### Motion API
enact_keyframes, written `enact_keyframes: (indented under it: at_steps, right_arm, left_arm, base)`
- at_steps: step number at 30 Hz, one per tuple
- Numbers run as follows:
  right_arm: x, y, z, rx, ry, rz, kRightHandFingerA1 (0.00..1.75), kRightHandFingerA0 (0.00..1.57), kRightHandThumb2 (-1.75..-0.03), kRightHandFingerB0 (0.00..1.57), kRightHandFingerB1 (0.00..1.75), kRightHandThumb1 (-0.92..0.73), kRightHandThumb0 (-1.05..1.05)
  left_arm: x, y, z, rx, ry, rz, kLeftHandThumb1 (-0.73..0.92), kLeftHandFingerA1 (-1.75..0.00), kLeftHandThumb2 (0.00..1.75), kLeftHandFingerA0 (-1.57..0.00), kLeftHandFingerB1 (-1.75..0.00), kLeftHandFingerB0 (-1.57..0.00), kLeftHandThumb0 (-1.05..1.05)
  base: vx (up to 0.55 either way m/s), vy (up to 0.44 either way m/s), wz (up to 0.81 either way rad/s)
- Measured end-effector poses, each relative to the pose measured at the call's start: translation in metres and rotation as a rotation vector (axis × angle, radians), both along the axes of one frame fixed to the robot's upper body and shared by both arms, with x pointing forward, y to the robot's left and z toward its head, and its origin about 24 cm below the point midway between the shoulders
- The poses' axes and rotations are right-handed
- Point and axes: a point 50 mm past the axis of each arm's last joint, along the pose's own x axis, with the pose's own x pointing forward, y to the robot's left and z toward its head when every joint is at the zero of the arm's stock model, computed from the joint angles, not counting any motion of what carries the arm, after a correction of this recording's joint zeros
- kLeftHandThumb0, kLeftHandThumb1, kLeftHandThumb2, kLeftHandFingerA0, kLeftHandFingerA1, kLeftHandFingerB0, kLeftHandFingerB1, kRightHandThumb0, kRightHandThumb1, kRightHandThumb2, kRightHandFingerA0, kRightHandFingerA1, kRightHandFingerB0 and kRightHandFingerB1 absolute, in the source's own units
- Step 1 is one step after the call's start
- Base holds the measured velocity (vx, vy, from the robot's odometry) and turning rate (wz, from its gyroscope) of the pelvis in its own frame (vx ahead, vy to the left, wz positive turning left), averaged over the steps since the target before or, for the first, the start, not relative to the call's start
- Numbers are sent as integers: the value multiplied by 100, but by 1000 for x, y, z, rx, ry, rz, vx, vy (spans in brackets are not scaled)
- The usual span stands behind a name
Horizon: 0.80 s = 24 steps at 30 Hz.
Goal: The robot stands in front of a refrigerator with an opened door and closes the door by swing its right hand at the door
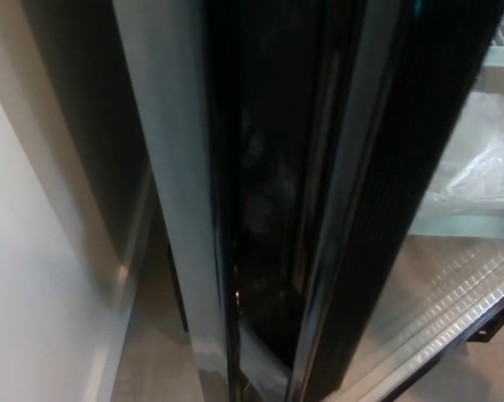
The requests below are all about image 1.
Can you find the black-framed glass refrigerator door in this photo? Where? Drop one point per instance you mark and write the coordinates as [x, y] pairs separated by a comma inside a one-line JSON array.
[[181, 167]]

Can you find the black Motak display refrigerator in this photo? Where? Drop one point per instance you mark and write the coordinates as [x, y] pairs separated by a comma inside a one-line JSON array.
[[465, 293]]

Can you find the large crumpled clear plastic bag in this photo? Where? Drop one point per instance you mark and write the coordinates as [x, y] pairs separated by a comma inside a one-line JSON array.
[[482, 167]]

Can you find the refrigerator shelf with teal edge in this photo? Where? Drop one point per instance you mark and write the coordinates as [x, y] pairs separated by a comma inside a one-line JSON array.
[[465, 228]]

